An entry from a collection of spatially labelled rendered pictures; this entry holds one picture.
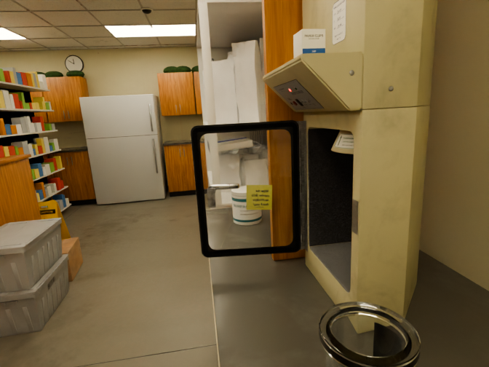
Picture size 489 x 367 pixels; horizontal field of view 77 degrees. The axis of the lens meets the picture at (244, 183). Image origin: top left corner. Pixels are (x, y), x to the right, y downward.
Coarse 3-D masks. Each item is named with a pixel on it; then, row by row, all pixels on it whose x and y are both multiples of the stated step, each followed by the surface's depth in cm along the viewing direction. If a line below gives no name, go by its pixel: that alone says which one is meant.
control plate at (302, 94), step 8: (296, 80) 63; (280, 88) 77; (288, 88) 72; (304, 88) 64; (288, 96) 78; (296, 96) 72; (304, 96) 68; (312, 96) 64; (304, 104) 73; (312, 104) 69; (320, 104) 65
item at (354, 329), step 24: (336, 312) 39; (360, 312) 40; (384, 312) 38; (336, 336) 40; (360, 336) 41; (384, 336) 39; (408, 336) 34; (336, 360) 33; (360, 360) 31; (384, 360) 31; (408, 360) 31
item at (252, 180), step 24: (216, 144) 87; (240, 144) 88; (264, 144) 88; (288, 144) 88; (216, 168) 89; (240, 168) 89; (264, 168) 89; (288, 168) 89; (216, 192) 91; (240, 192) 91; (264, 192) 91; (288, 192) 91; (216, 216) 92; (240, 216) 92; (264, 216) 92; (288, 216) 93; (216, 240) 94; (240, 240) 94; (264, 240) 94; (288, 240) 94
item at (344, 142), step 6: (342, 132) 72; (348, 132) 70; (336, 138) 74; (342, 138) 71; (348, 138) 69; (336, 144) 72; (342, 144) 70; (348, 144) 69; (336, 150) 71; (342, 150) 70; (348, 150) 68
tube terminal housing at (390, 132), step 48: (336, 0) 62; (384, 0) 53; (432, 0) 62; (336, 48) 64; (384, 48) 55; (432, 48) 68; (384, 96) 57; (384, 144) 59; (384, 192) 61; (384, 240) 63; (336, 288) 75; (384, 288) 66
